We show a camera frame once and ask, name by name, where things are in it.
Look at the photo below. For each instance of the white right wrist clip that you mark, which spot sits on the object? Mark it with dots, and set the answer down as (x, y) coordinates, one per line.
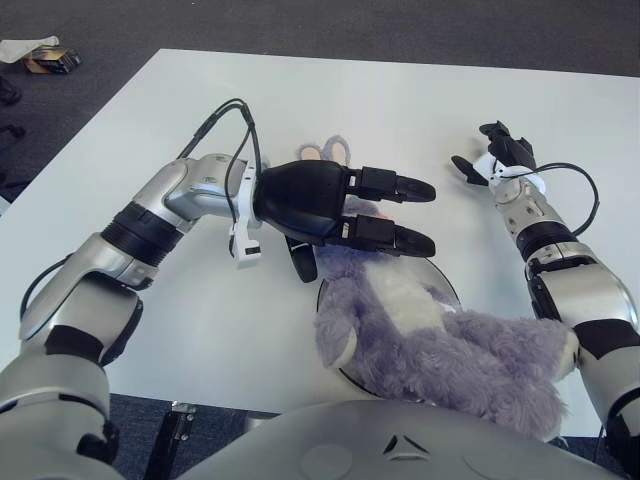
(492, 167)

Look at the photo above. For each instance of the black table frame bracket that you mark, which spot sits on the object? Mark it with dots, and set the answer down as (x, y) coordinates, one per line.
(175, 430)

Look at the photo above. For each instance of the purple plush bunny doll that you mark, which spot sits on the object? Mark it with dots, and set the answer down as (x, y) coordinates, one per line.
(425, 340)

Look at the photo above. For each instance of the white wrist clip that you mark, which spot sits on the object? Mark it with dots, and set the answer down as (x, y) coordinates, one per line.
(492, 167)
(245, 215)

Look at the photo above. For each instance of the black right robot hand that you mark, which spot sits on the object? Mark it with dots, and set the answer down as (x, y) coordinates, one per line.
(505, 150)

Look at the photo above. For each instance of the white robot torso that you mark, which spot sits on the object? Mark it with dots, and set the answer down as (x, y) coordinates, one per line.
(375, 450)

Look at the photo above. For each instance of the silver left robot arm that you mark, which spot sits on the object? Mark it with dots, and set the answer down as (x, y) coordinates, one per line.
(100, 280)

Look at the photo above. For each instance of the black cardboard box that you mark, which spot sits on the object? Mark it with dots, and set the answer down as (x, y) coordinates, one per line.
(52, 60)

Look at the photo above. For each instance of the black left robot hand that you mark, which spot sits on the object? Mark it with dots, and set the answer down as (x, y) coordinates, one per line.
(310, 200)

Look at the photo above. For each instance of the white plate with black rim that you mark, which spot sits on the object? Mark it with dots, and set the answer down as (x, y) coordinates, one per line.
(440, 285)

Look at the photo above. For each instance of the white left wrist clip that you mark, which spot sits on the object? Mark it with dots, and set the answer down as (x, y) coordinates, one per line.
(245, 215)

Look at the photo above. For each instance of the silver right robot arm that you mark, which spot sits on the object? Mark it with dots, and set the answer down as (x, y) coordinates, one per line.
(565, 260)

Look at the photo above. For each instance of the black office chair base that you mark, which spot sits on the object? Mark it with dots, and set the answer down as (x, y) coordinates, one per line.
(7, 130)

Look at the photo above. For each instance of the white furniture corner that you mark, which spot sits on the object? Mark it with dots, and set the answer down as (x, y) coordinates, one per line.
(4, 205)

